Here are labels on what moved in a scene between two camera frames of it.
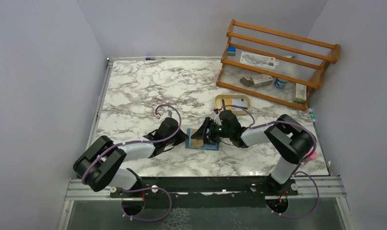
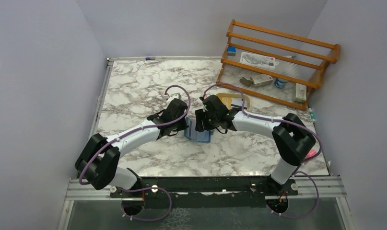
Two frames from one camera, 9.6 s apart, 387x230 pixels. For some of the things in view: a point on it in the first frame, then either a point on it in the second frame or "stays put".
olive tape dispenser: [246, 82] stays put
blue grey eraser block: [231, 51] stays put
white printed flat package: [258, 60] stays put
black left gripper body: [176, 139] -> [180, 124]
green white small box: [301, 93] stays put
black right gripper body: [217, 131] -> [209, 121]
